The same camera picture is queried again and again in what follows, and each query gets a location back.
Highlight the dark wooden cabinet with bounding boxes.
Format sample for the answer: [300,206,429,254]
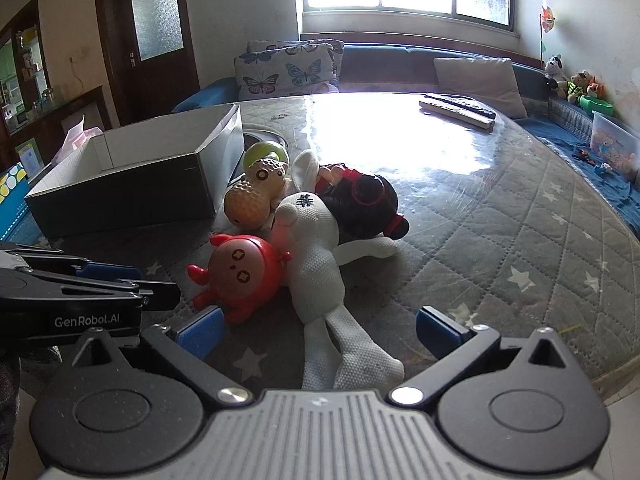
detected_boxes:
[1,0,113,170]

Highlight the panda plush toy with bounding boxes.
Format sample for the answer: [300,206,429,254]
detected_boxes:
[544,54,568,92]

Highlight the green round toy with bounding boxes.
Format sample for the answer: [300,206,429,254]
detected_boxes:
[243,141,290,170]

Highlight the white remote control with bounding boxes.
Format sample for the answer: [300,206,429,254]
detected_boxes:
[420,98,495,131]

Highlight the dark wooden door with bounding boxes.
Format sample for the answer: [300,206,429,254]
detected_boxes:
[96,0,198,125]

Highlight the plain white pillow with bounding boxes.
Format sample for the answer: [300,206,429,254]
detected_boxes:
[433,56,527,119]

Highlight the blue sofa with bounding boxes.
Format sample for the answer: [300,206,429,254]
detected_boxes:
[171,41,640,239]

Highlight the blue yellow dotted box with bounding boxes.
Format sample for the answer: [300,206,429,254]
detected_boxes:
[0,162,42,245]

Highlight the clear plastic storage box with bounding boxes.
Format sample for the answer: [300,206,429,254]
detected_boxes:
[590,112,639,182]

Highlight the tan peanut toy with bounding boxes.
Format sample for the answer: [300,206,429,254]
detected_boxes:
[224,158,286,231]

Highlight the black remote control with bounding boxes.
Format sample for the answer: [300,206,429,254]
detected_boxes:
[425,92,497,119]

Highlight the white tissue pack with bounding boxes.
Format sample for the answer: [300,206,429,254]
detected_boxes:
[51,118,103,165]

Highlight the black-haired red doll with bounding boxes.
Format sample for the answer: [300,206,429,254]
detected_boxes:
[314,164,410,240]

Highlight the butterfly print pillow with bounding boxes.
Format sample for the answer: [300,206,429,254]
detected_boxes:
[234,39,344,101]

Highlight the colourful pinwheel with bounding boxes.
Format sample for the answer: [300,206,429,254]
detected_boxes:
[539,0,555,62]

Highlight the grey cardboard box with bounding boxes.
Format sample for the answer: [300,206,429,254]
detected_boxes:
[26,104,244,238]

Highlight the red round-head toy figure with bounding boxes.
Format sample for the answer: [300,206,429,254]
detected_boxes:
[186,234,292,325]

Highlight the white plush rabbit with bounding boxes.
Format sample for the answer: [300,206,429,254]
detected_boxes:
[270,150,405,393]

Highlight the yellow brown plush toy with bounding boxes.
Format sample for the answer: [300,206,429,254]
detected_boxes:
[567,70,598,104]

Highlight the grey quilted table cover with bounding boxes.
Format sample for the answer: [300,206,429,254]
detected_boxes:
[47,93,639,396]

